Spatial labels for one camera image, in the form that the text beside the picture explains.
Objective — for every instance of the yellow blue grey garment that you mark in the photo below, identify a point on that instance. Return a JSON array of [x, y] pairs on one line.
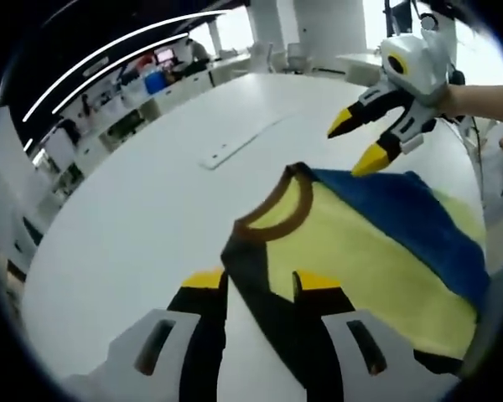
[[360, 251]]

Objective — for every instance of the white cabinet row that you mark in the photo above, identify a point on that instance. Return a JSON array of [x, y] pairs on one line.
[[176, 94]]

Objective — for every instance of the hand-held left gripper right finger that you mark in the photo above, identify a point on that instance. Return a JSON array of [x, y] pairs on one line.
[[385, 335]]

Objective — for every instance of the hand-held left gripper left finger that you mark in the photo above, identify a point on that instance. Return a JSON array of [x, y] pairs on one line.
[[159, 356]]

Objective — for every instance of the white building column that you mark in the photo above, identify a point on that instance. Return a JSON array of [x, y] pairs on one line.
[[331, 33]]

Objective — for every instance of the blue storage bin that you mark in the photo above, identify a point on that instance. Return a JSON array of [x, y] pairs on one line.
[[156, 82]]

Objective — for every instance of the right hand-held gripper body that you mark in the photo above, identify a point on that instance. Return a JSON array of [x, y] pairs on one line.
[[423, 67]]

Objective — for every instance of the long curved ceiling light strip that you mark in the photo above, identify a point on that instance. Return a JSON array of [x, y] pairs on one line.
[[130, 54], [109, 47]]

